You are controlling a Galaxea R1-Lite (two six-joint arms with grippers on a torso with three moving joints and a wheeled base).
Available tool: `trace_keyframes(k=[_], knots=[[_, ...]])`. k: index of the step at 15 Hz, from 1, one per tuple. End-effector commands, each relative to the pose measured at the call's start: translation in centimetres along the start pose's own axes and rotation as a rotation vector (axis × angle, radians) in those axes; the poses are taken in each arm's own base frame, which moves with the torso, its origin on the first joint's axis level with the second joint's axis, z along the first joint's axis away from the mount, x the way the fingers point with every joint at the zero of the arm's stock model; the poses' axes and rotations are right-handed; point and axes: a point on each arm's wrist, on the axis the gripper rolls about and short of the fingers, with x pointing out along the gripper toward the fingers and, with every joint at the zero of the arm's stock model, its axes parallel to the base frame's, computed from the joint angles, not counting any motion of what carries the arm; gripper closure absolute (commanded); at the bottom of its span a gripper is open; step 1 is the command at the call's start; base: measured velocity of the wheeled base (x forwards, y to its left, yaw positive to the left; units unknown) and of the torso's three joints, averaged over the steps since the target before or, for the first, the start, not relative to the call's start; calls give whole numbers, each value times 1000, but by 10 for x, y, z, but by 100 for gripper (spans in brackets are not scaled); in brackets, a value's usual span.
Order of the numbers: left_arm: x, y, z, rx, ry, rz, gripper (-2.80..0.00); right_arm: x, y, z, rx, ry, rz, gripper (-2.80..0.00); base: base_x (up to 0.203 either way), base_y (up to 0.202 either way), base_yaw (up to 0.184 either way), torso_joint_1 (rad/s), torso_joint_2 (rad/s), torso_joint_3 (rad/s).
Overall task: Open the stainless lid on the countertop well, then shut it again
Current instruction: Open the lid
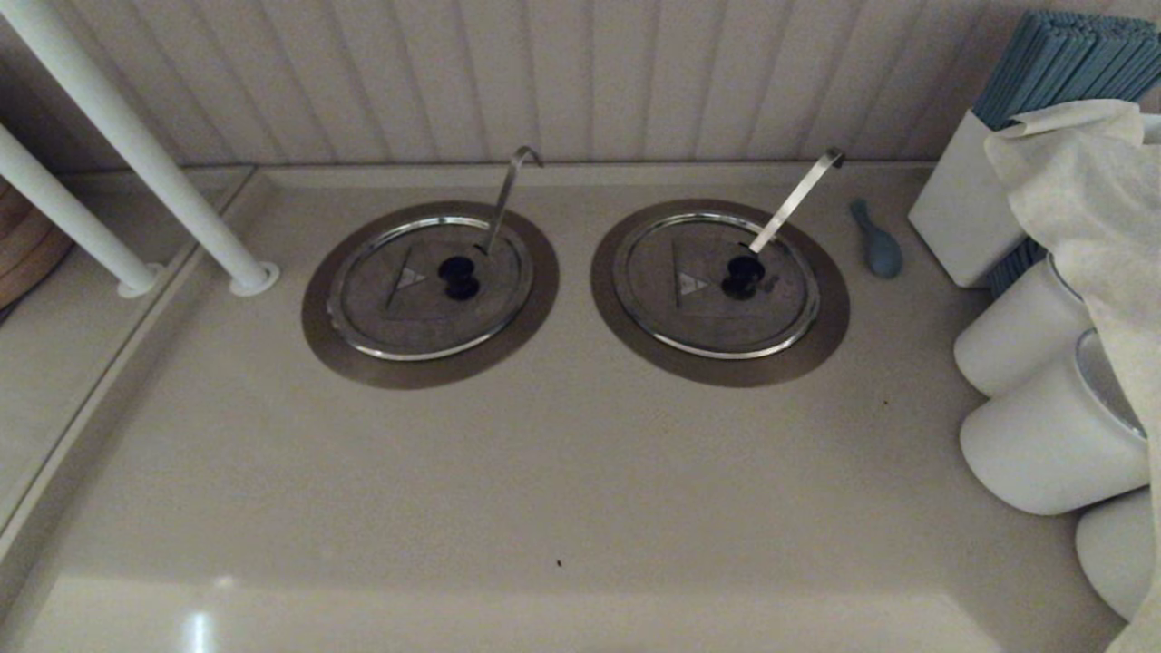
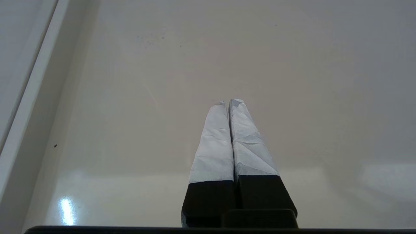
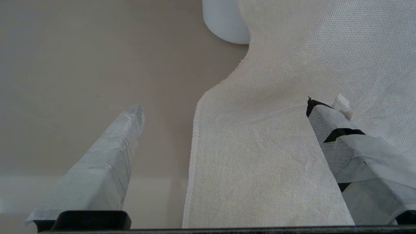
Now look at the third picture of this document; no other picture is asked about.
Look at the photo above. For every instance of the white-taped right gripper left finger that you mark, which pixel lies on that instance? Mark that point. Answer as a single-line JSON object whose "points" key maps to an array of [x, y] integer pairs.
{"points": [[97, 175]]}

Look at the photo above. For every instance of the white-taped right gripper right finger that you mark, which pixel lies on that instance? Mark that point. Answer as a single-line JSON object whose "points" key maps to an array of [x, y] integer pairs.
{"points": [[367, 169]]}

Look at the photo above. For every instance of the white cylindrical container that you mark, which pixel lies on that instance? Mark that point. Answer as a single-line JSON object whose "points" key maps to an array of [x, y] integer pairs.
{"points": [[224, 19]]}

